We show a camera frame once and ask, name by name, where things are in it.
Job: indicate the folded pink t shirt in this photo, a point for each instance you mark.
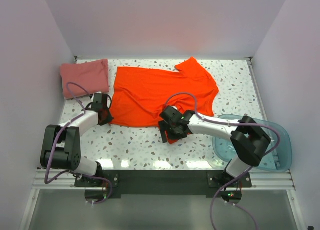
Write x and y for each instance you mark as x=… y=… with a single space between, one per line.
x=85 y=78

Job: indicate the clear blue plastic bin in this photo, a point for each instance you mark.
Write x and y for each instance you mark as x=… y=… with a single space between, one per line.
x=279 y=160

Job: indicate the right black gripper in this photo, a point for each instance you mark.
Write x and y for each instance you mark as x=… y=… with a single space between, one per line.
x=163 y=124

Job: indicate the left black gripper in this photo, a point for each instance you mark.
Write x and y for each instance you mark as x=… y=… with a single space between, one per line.
x=108 y=118

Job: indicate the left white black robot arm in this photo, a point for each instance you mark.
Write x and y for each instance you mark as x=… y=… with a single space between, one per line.
x=61 y=148

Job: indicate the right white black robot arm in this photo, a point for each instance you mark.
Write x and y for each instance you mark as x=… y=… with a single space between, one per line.
x=248 y=138

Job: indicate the orange t shirt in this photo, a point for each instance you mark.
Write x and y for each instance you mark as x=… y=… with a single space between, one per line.
x=140 y=94

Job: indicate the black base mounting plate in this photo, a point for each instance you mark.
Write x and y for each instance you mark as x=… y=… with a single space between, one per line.
x=164 y=182

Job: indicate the aluminium frame rail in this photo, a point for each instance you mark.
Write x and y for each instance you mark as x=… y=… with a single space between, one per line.
x=140 y=149

